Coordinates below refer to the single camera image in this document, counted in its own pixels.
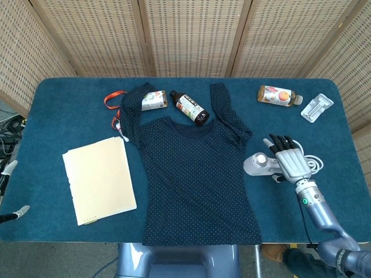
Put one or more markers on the white handheld steam iron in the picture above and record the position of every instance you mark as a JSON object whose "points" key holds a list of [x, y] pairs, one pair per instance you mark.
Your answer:
{"points": [[258, 162]]}

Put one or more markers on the person leg in jeans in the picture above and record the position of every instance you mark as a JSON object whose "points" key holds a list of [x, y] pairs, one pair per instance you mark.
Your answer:
{"points": [[298, 263]]}

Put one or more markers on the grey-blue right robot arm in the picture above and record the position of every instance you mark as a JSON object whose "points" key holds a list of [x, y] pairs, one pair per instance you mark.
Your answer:
{"points": [[321, 214]]}

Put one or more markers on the woven bamboo folding screen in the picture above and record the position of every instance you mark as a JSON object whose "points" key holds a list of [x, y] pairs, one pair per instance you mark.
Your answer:
{"points": [[191, 37]]}

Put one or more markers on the dark brown drink bottle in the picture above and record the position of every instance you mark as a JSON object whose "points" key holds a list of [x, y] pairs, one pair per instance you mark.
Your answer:
{"points": [[189, 108]]}

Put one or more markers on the yellow tea bottle white label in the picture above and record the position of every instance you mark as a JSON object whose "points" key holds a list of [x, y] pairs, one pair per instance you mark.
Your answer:
{"points": [[153, 101]]}

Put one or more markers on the teal blue table cloth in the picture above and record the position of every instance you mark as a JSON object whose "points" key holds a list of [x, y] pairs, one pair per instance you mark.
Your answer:
{"points": [[58, 116]]}

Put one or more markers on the cream paper folder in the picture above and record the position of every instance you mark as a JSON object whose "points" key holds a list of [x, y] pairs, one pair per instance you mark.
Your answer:
{"points": [[98, 179]]}

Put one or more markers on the dark blue polka dot shirt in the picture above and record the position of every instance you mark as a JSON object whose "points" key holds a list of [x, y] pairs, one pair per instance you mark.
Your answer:
{"points": [[188, 173]]}

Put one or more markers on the metal table leg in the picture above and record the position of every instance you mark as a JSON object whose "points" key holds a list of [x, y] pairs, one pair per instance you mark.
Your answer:
{"points": [[257, 260]]}

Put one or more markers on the brown leather shoe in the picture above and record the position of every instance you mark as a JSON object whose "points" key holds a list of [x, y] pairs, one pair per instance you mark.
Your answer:
{"points": [[272, 252]]}

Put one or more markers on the clear plastic blister package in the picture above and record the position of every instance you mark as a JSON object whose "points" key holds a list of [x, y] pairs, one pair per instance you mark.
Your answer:
{"points": [[316, 108]]}

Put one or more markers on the peach tea bottle white cap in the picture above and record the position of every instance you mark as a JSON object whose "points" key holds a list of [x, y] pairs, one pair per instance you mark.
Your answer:
{"points": [[275, 95]]}

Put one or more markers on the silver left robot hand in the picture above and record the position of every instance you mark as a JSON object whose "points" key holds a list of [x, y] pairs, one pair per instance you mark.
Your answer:
{"points": [[10, 168]]}

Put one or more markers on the grey-blue robot torso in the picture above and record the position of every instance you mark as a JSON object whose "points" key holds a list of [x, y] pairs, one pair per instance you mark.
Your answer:
{"points": [[176, 260]]}

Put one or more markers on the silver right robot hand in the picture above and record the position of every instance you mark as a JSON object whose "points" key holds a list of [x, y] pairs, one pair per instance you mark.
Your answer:
{"points": [[292, 162]]}

